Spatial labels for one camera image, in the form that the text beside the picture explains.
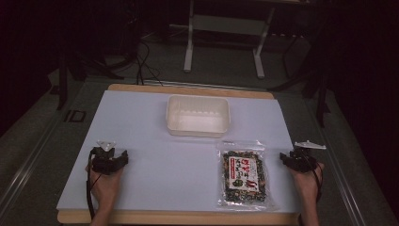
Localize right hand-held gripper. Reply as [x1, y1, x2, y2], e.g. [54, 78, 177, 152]
[279, 139, 327, 173]

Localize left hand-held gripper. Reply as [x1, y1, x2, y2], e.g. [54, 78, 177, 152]
[89, 139, 129, 176]

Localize clear packet of dark snacks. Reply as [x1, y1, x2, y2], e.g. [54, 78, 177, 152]
[215, 139, 275, 211]

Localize white plastic tub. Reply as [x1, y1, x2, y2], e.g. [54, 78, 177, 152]
[165, 94, 231, 138]

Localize person's right hand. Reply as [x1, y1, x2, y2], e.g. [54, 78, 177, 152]
[288, 161, 326, 205]

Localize person's left hand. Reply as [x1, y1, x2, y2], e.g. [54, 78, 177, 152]
[85, 164, 125, 205]

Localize black metal stand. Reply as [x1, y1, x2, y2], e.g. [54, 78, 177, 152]
[46, 18, 126, 111]
[267, 18, 333, 128]

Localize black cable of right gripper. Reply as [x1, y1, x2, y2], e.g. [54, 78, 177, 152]
[305, 153, 324, 203]

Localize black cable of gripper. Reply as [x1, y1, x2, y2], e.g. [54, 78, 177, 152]
[86, 150, 103, 220]
[305, 153, 324, 203]

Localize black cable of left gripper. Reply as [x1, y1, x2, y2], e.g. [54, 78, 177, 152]
[86, 150, 103, 220]

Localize black cables on floor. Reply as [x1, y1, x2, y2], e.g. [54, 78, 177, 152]
[133, 37, 164, 88]

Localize white metal table frame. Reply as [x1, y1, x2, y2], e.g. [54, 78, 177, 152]
[183, 0, 302, 79]

